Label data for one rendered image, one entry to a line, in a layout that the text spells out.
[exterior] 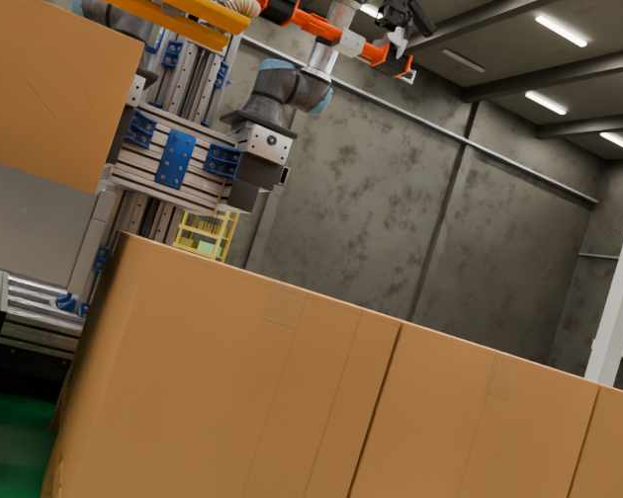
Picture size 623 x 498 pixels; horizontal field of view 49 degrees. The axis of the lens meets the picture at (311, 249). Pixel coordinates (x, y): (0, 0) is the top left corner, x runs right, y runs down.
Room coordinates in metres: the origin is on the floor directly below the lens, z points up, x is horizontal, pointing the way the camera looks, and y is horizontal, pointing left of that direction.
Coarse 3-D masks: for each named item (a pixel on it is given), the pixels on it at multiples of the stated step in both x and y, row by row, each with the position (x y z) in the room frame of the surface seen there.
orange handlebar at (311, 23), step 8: (256, 0) 1.74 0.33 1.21; (296, 16) 1.75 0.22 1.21; (304, 16) 1.75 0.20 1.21; (312, 16) 1.76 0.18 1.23; (304, 24) 1.80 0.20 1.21; (312, 24) 1.76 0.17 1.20; (320, 24) 1.77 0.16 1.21; (328, 24) 1.78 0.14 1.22; (312, 32) 1.81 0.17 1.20; (320, 32) 1.79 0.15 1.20; (328, 32) 1.79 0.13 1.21; (336, 32) 1.79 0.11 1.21; (368, 48) 1.82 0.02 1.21; (376, 48) 1.83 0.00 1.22; (368, 56) 1.87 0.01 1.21
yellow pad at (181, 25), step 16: (112, 0) 1.71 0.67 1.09; (128, 0) 1.68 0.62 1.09; (144, 0) 1.68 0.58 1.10; (144, 16) 1.75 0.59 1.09; (160, 16) 1.71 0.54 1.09; (176, 16) 1.71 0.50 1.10; (192, 16) 1.76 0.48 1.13; (176, 32) 1.80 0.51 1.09; (192, 32) 1.76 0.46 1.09; (208, 32) 1.74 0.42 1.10
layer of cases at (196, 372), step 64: (128, 256) 1.25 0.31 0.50; (192, 256) 0.96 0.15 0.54; (128, 320) 0.95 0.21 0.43; (192, 320) 0.97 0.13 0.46; (256, 320) 1.00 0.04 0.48; (320, 320) 1.03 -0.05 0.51; (384, 320) 1.06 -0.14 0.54; (128, 384) 0.95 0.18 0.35; (192, 384) 0.98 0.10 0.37; (256, 384) 1.01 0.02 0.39; (320, 384) 1.04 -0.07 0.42; (384, 384) 1.07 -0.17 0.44; (448, 384) 1.10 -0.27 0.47; (512, 384) 1.14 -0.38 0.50; (576, 384) 1.18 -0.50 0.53; (64, 448) 1.23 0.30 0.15; (128, 448) 0.96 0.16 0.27; (192, 448) 0.99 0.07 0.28; (256, 448) 1.02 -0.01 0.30; (320, 448) 1.05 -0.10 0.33; (384, 448) 1.08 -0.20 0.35; (448, 448) 1.12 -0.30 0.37; (512, 448) 1.15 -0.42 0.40; (576, 448) 1.19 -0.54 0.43
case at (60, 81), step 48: (0, 0) 1.38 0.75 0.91; (0, 48) 1.39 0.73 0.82; (48, 48) 1.42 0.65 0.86; (96, 48) 1.45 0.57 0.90; (0, 96) 1.40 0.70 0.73; (48, 96) 1.43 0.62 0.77; (96, 96) 1.46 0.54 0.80; (0, 144) 1.41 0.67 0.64; (48, 144) 1.44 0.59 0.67; (96, 144) 1.48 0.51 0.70
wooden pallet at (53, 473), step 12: (60, 396) 1.80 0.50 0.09; (60, 408) 1.65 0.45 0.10; (60, 420) 1.52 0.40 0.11; (60, 432) 1.42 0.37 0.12; (60, 444) 1.32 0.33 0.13; (60, 456) 1.23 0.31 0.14; (48, 468) 1.40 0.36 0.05; (60, 468) 1.16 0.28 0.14; (48, 480) 1.35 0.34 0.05; (60, 480) 1.11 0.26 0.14; (48, 492) 1.35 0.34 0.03; (60, 492) 1.06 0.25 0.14
